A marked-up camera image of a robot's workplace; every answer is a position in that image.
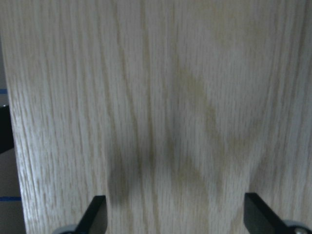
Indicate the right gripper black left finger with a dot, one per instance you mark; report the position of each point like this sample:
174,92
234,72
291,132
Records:
95,218

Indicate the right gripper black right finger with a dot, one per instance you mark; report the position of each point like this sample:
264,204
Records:
259,218

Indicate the light wooden drawer cabinet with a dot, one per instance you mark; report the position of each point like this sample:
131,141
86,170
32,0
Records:
173,109

